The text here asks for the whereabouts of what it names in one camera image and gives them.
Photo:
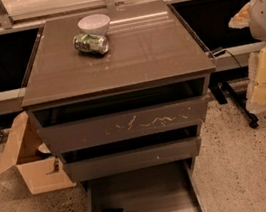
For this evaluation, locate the green soda can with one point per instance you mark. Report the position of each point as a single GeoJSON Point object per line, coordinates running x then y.
{"type": "Point", "coordinates": [89, 43]}

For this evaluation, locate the dark grey drawer cabinet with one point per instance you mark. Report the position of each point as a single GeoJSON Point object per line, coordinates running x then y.
{"type": "Point", "coordinates": [148, 41]}

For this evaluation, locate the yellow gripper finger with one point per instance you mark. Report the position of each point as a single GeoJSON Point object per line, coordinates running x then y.
{"type": "Point", "coordinates": [241, 19]}
{"type": "Point", "coordinates": [256, 92]}

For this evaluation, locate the open cardboard box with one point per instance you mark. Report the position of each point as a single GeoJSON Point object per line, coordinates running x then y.
{"type": "Point", "coordinates": [40, 171]}

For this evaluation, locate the white bowl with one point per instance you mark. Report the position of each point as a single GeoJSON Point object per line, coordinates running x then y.
{"type": "Point", "coordinates": [95, 24]}

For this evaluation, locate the grey drawer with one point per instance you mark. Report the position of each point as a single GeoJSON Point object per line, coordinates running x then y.
{"type": "Point", "coordinates": [163, 188]}
{"type": "Point", "coordinates": [154, 149]}
{"type": "Point", "coordinates": [72, 126]}

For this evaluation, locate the grey bottom drawer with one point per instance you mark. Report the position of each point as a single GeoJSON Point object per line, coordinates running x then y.
{"type": "Point", "coordinates": [163, 188]}

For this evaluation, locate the grey top drawer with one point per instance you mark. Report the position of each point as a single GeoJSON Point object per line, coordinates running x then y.
{"type": "Point", "coordinates": [72, 126]}

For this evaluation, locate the black wheeled stand leg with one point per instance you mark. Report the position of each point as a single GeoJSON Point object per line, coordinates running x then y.
{"type": "Point", "coordinates": [219, 88]}

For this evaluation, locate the grey middle drawer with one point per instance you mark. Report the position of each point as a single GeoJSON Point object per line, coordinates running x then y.
{"type": "Point", "coordinates": [154, 149]}

